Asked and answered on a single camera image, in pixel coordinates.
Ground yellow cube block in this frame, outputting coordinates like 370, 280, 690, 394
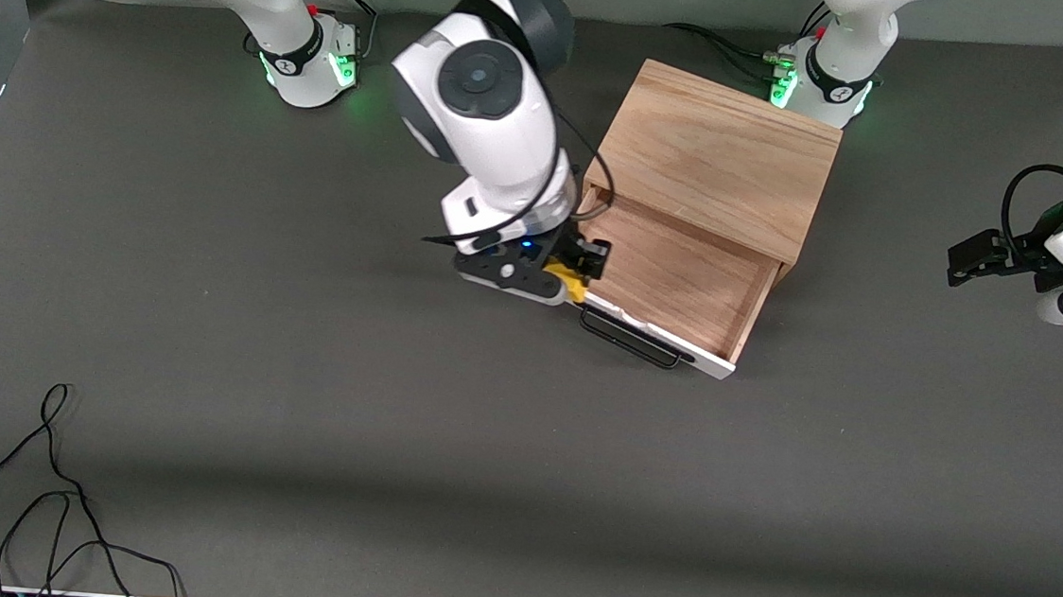
543, 258, 594, 306

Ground wooden drawer cabinet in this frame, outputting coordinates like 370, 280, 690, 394
576, 54, 849, 287

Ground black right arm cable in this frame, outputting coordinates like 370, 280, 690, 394
71, 0, 631, 258

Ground black left arm base cables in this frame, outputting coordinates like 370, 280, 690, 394
658, 0, 836, 90

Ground black arm base cables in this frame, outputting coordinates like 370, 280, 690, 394
658, 0, 836, 90
332, 0, 381, 64

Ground black right arm base cables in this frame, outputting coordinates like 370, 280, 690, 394
332, 0, 381, 64

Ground thin black loose cable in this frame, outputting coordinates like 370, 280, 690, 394
0, 378, 202, 597

